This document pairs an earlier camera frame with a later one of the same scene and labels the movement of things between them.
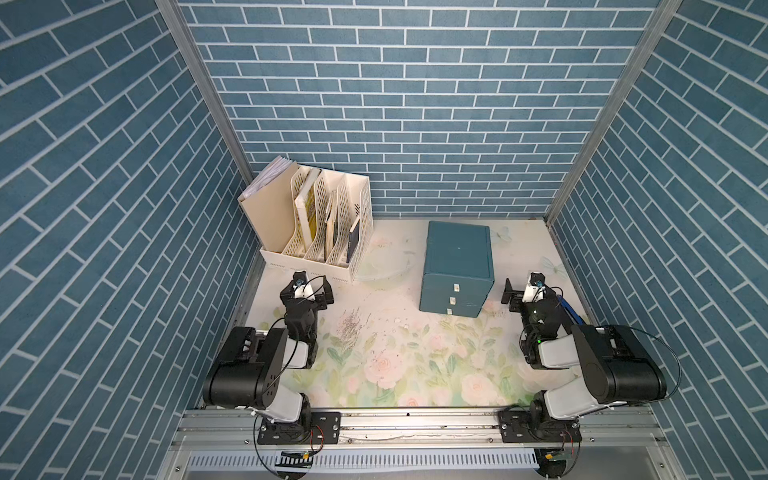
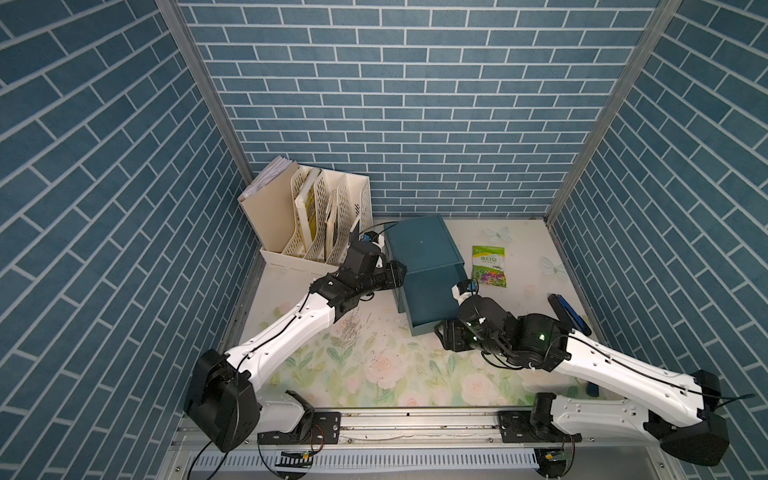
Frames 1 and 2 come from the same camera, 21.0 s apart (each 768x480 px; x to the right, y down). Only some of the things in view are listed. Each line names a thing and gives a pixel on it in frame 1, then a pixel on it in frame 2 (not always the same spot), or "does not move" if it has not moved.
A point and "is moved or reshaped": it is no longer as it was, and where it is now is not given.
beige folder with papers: (269, 204) does not move
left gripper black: (319, 301) to (391, 274)
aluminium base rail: (419, 445) does not move
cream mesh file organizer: (333, 225) does not move
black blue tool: (570, 309) does not move
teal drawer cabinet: (459, 269) is moved or reshaped
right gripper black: (517, 298) to (449, 330)
